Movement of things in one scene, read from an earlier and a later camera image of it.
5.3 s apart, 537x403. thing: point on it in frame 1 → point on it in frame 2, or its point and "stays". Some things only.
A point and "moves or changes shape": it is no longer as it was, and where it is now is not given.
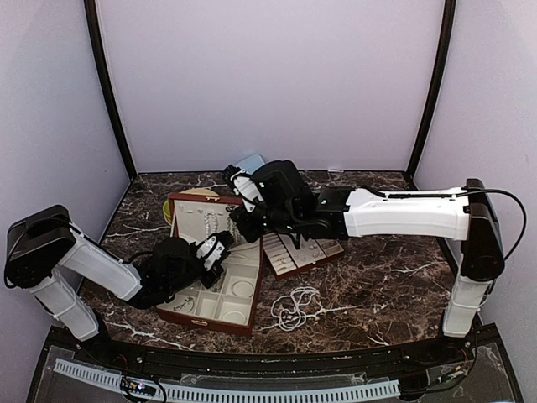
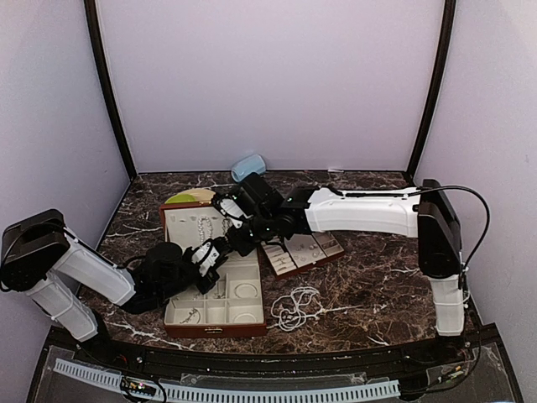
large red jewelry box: [231, 306] moves or changes shape
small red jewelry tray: [284, 258] stays
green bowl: [166, 211] → [179, 198]
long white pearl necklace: [294, 310] stays
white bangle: [231, 311] → [234, 321]
